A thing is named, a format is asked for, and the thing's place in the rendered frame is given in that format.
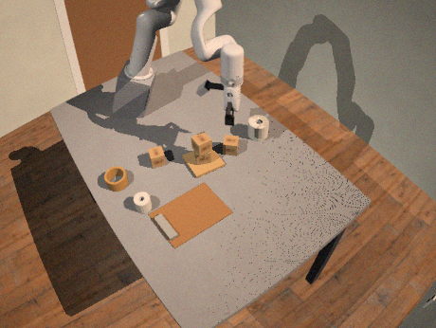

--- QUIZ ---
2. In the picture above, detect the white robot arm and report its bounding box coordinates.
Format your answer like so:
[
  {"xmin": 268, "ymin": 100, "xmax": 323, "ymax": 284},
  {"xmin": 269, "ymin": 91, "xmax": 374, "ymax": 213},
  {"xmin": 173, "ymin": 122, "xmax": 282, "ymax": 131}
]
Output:
[{"xmin": 124, "ymin": 0, "xmax": 244, "ymax": 97}]

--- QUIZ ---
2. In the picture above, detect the white cylinder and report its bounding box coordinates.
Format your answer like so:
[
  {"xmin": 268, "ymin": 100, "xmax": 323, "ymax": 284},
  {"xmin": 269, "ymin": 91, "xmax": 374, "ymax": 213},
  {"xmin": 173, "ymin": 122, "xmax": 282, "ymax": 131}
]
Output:
[{"xmin": 134, "ymin": 191, "xmax": 153, "ymax": 214}]

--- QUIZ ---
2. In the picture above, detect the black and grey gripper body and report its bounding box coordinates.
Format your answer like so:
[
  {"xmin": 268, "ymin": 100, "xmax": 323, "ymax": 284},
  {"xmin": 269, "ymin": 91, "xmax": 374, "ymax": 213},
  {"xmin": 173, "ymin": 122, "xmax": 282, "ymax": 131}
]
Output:
[{"xmin": 222, "ymin": 83, "xmax": 243, "ymax": 112}]

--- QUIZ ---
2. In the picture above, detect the tan cardboard carton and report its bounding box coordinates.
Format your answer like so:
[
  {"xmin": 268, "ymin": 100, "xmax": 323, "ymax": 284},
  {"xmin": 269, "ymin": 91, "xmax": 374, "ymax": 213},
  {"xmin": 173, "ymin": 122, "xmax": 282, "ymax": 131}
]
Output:
[
  {"xmin": 194, "ymin": 151, "xmax": 211, "ymax": 165},
  {"xmin": 191, "ymin": 132, "xmax": 212, "ymax": 156},
  {"xmin": 223, "ymin": 135, "xmax": 239, "ymax": 156}
]

